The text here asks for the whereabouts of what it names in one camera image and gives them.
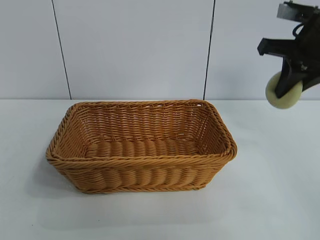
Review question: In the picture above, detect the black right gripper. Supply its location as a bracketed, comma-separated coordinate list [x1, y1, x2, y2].
[257, 6, 320, 99]

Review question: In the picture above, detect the pale yellow egg yolk pastry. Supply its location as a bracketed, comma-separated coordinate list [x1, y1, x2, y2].
[265, 71, 305, 110]

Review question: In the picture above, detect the brown woven wicker basket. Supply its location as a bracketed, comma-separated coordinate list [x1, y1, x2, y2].
[45, 99, 238, 195]

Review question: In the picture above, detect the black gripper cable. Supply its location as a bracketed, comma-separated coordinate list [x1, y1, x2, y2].
[290, 22, 305, 36]

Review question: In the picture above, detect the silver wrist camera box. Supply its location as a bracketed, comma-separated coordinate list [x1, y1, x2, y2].
[276, 1, 298, 21]

